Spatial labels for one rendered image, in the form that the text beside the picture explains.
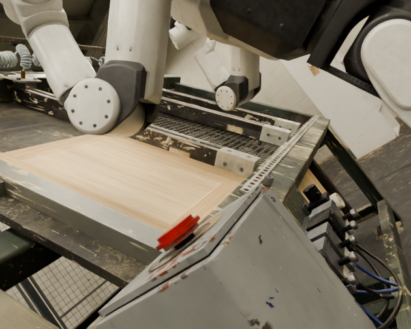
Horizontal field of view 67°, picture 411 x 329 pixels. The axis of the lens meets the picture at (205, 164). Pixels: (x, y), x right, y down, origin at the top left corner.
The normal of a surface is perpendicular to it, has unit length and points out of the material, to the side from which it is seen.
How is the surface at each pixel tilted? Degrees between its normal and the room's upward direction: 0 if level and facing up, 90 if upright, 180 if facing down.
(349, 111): 90
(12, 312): 52
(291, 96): 90
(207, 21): 137
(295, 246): 90
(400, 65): 90
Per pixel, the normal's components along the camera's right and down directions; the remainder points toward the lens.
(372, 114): -0.53, 0.33
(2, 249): 0.18, -0.92
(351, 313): 0.68, -0.55
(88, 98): -0.17, 0.05
